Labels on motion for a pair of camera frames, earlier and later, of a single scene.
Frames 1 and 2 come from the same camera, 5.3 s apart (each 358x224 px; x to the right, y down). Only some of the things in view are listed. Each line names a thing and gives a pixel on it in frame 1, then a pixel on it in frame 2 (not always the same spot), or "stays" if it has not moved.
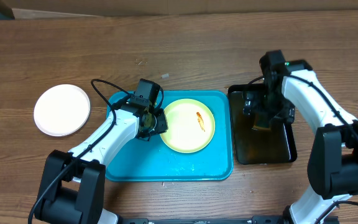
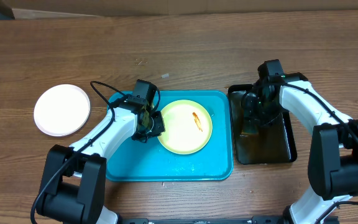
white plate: (62, 111) stays
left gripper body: (159, 124) stays
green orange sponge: (261, 125) to (246, 132)
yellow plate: (191, 126) stays
